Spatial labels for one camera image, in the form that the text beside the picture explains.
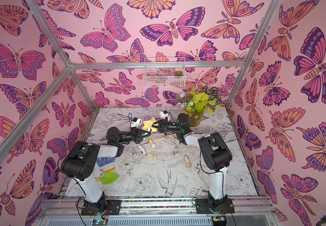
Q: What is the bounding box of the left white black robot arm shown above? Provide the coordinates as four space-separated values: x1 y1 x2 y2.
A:
60 127 151 215

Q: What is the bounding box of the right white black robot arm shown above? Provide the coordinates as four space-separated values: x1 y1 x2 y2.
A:
151 113 235 213

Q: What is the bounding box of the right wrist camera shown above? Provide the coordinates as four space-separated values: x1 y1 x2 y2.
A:
160 110 171 121

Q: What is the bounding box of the white strap watch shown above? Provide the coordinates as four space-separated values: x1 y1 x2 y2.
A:
173 147 179 157

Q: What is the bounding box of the yellow cleaning cloth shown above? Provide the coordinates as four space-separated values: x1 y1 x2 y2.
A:
142 117 158 133

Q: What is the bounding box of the white wire basket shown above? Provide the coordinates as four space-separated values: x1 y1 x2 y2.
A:
142 56 187 88

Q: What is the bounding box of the green yellow toy shovel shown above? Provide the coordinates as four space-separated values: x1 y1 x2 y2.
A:
95 167 119 185

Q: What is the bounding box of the potted green leafy plant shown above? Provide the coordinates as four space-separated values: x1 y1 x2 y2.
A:
177 86 223 127

